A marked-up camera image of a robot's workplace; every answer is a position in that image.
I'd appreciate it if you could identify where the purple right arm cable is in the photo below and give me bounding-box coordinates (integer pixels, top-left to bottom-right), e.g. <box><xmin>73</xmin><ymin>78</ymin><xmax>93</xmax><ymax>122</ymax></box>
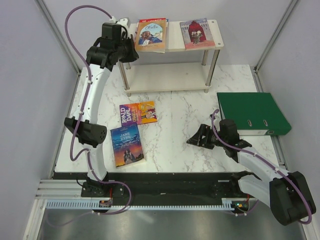
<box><xmin>211</xmin><ymin>108</ymin><xmax>313</xmax><ymax>224</ymax></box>

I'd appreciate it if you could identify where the Why Do Dogs Bark book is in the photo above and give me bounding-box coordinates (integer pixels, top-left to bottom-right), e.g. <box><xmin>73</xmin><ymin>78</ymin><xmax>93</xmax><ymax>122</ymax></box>
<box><xmin>129</xmin><ymin>17</ymin><xmax>170</xmax><ymax>54</ymax></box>

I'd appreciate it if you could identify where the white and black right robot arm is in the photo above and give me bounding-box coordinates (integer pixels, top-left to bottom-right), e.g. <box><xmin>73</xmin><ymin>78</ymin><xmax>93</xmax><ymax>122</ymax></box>
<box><xmin>186</xmin><ymin>119</ymin><xmax>317</xmax><ymax>226</ymax></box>

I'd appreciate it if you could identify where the white two-tier shelf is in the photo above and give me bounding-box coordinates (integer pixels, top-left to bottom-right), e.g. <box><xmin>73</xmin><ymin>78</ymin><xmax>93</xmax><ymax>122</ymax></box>
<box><xmin>119</xmin><ymin>19</ymin><xmax>224</xmax><ymax>96</ymax></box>

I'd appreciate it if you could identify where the tan Othello book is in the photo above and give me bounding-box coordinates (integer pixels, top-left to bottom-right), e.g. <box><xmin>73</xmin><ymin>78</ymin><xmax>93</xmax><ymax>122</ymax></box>
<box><xmin>134</xmin><ymin>20</ymin><xmax>168</xmax><ymax>54</ymax></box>

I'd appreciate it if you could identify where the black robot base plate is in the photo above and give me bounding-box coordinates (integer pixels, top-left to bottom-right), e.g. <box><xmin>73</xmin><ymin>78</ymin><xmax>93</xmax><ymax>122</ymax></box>
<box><xmin>53</xmin><ymin>172</ymin><xmax>252</xmax><ymax>205</ymax></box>

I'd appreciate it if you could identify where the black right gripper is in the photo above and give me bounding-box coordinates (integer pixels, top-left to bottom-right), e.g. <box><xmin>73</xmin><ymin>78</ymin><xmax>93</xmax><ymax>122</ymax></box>
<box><xmin>186</xmin><ymin>123</ymin><xmax>227</xmax><ymax>150</ymax></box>

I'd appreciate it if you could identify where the red 13-Storey Treehouse book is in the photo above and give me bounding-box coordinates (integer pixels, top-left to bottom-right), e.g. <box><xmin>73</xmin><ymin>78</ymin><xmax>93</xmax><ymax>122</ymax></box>
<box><xmin>137</xmin><ymin>17</ymin><xmax>169</xmax><ymax>25</ymax></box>

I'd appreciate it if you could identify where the Roald Dahl Charlie book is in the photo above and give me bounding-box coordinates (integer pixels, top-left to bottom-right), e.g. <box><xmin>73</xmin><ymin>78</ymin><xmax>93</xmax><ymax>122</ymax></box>
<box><xmin>119</xmin><ymin>101</ymin><xmax>158</xmax><ymax>127</ymax></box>

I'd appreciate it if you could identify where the light blue cable duct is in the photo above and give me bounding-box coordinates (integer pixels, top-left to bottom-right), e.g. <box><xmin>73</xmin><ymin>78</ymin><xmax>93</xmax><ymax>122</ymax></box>
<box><xmin>45</xmin><ymin>199</ymin><xmax>237</xmax><ymax>211</ymax></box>

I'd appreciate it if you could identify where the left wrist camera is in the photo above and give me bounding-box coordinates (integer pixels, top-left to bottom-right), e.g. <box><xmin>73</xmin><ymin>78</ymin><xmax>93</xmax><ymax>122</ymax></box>
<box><xmin>110</xmin><ymin>16</ymin><xmax>131</xmax><ymax>32</ymax></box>

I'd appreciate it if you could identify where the aluminium frame rail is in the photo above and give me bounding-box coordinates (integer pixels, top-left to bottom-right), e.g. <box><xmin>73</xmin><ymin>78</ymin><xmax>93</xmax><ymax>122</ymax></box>
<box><xmin>34</xmin><ymin>178</ymin><xmax>85</xmax><ymax>200</ymax></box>

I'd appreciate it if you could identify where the green lever arch file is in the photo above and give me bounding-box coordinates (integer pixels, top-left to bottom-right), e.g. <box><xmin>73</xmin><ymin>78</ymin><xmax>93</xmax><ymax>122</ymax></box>
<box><xmin>217</xmin><ymin>92</ymin><xmax>292</xmax><ymax>136</ymax></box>

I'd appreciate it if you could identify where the red castle picture book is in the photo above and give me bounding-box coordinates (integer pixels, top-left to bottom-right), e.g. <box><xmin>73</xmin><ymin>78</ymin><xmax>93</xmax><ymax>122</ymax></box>
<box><xmin>179</xmin><ymin>18</ymin><xmax>216</xmax><ymax>51</ymax></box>

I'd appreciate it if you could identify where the blue Jane Eyre book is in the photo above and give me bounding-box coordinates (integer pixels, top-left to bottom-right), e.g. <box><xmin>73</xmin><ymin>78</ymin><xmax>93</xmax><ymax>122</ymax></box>
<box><xmin>110</xmin><ymin>124</ymin><xmax>146</xmax><ymax>169</ymax></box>

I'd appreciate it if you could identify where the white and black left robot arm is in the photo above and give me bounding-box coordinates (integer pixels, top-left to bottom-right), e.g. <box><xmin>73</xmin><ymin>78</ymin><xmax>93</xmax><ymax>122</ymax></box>
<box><xmin>64</xmin><ymin>18</ymin><xmax>139</xmax><ymax>197</ymax></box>

